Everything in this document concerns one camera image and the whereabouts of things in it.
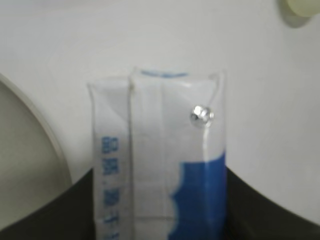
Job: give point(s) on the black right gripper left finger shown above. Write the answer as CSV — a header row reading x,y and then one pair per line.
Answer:
x,y
68,217

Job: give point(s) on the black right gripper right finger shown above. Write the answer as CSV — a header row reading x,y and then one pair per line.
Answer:
x,y
252,216

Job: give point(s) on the white blue milk carton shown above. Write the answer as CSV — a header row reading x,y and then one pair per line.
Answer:
x,y
159,147

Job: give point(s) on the beige round plate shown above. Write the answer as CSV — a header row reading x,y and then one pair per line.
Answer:
x,y
33,169

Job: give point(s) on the white egg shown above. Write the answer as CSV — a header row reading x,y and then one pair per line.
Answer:
x,y
305,8

